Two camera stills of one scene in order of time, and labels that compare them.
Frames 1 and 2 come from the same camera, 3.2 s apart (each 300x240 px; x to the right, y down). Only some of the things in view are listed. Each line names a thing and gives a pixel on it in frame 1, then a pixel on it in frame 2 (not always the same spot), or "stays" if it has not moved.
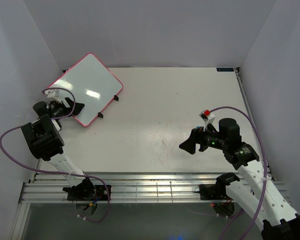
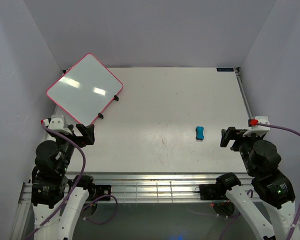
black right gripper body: [208, 138] -> [241, 141]
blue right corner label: [225, 69] stays
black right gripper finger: [189, 144] -> [227, 135]
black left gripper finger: [78, 107] -> [87, 132]
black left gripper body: [61, 110] -> [67, 146]
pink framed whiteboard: [94, 85] stays
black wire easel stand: [101, 115] stays
